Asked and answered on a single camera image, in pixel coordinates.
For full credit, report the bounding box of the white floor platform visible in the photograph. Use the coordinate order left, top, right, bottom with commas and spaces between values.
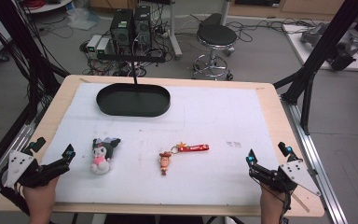
282, 22, 358, 73

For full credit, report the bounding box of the clear plastic bag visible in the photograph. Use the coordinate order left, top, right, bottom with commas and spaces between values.
66, 7, 101, 31

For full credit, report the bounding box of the black and white plush toy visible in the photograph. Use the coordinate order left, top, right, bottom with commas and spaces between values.
90, 136, 122, 175

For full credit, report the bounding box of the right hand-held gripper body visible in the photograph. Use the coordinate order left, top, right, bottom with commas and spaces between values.
248, 159, 322, 197

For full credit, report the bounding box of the white foam mat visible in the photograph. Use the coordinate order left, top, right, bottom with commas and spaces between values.
41, 81, 282, 207

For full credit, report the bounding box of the black T-shaped hanger rack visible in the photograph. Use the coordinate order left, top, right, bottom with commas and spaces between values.
97, 53, 168, 86

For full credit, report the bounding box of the wooden table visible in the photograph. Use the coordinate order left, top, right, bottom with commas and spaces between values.
0, 74, 326, 218

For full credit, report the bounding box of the white power box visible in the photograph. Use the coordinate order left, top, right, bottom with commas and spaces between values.
86, 34, 103, 53
95, 37, 112, 57

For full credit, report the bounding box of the black oval tray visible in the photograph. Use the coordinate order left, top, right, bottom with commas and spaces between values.
95, 82, 172, 119

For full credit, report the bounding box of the black round stool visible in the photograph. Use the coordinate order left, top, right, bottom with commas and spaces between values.
192, 23, 239, 82

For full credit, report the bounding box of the black computer tower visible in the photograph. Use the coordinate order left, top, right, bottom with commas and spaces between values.
109, 7, 135, 56
132, 5, 153, 49

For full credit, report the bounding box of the grey and black robot part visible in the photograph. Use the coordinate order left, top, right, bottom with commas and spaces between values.
328, 36, 358, 72

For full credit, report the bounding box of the black metal frame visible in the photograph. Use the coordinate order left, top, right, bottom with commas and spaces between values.
0, 0, 70, 185
272, 0, 358, 136

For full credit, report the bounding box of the person's left hand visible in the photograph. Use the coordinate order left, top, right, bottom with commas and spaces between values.
22, 176, 61, 219

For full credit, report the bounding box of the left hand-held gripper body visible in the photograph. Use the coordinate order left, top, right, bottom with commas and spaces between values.
5, 150, 72, 189

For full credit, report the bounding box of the person's right hand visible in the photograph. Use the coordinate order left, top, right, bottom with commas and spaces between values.
259, 182, 289, 217

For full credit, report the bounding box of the black sleeved gripper cable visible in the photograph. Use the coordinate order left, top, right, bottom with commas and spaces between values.
0, 166, 32, 217

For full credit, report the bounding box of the tangle of floor cables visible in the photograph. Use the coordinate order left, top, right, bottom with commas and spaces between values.
227, 17, 320, 43

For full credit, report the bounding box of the cowboy keychain with red strap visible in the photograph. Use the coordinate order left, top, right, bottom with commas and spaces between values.
158, 141, 211, 177

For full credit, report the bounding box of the grey metal stand post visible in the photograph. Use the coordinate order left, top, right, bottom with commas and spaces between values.
167, 0, 184, 61

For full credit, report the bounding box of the white round table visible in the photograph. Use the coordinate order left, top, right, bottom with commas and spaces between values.
21, 0, 75, 15

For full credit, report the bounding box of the aluminium rail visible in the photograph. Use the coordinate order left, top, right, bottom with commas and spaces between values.
280, 96, 350, 224
0, 119, 37, 209

